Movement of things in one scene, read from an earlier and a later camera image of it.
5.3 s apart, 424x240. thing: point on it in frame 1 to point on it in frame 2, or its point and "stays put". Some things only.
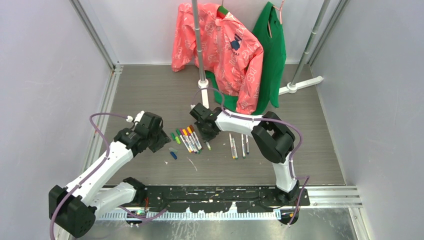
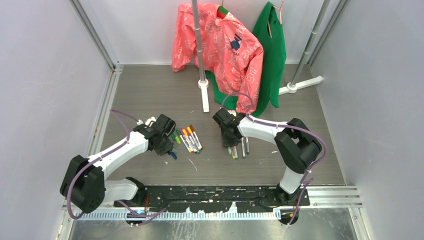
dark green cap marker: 247,149 stays put
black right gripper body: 206,135 to 228,140
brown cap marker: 192,130 stays put
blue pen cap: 173,154 stays put
